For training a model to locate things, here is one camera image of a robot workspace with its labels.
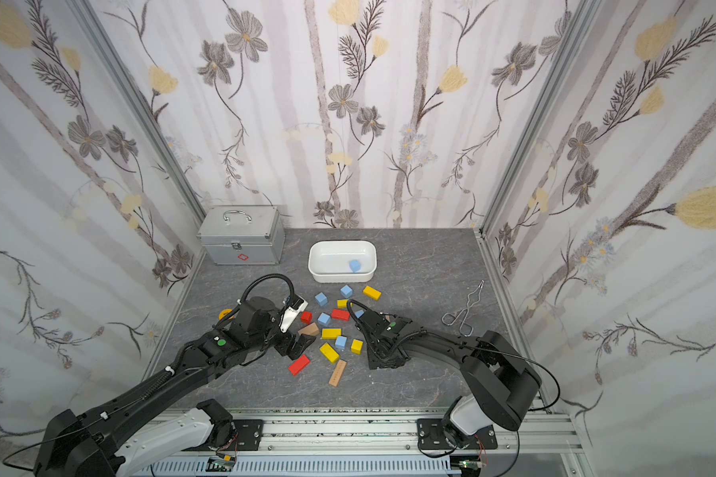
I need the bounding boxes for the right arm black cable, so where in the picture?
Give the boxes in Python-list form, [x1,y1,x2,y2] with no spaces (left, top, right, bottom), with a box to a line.
[345,297,562,454]

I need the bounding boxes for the yellow long block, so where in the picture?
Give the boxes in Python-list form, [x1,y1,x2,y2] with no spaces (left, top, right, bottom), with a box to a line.
[319,343,340,364]

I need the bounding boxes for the silver first aid case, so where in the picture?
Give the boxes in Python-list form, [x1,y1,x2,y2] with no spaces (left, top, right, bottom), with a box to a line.
[197,206,286,266]

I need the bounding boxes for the yellow big blind chip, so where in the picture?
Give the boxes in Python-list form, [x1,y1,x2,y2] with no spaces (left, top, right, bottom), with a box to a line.
[219,309,235,320]

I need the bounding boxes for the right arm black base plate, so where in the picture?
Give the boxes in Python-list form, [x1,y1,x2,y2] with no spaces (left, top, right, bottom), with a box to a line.
[416,417,498,452]

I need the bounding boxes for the red rectangular block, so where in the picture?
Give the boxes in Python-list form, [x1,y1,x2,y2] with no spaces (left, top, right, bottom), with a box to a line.
[330,309,350,322]

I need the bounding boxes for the white plastic tub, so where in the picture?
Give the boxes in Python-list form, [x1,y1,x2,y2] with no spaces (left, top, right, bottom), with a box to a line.
[307,240,378,283]

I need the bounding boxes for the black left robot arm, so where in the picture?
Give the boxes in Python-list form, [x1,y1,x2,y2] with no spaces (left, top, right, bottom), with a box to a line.
[33,295,306,476]

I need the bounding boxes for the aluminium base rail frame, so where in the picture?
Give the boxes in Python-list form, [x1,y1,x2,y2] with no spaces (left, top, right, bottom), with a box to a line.
[82,406,592,477]

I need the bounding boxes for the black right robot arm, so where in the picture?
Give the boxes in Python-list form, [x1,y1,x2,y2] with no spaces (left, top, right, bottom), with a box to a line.
[349,308,542,456]

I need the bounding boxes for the red small block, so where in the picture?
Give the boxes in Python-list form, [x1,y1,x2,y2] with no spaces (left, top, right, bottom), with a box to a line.
[300,311,313,325]

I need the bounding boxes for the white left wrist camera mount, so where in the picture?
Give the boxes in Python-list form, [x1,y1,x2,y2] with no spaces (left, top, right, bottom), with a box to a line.
[278,295,308,333]

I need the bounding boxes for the yellow rectangular block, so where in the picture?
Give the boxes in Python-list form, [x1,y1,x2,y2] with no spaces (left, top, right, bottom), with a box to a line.
[363,286,382,300]

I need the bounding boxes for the white vented cable duct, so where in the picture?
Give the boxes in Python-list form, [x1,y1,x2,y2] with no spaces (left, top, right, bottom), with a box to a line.
[136,455,461,476]

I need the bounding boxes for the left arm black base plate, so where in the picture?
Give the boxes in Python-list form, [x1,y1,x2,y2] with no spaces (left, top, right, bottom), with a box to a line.
[205,419,265,452]

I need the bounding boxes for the yellow flat block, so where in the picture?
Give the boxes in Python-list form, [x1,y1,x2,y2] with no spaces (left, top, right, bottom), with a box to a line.
[321,328,342,340]

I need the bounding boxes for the natural wood long block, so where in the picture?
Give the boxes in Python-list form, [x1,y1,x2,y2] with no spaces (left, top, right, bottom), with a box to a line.
[328,360,347,388]

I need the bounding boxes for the red long block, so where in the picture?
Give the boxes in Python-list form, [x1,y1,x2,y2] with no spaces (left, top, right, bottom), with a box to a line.
[288,355,310,377]

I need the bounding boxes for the yellow cube block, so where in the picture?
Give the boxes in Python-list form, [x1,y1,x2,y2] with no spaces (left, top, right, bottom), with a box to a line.
[351,339,364,355]

